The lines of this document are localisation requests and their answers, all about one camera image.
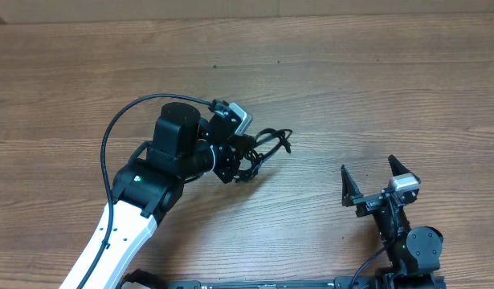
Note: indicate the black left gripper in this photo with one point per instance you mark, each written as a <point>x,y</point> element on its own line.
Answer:
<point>230,160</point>

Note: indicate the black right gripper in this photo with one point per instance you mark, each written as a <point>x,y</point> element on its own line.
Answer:
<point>369,202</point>

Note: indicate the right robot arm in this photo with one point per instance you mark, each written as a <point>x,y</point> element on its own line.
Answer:
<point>409,256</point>

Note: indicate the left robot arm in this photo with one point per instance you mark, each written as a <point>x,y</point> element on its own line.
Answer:
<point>184,147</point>

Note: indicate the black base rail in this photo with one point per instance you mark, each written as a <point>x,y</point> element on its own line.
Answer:
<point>140,279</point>

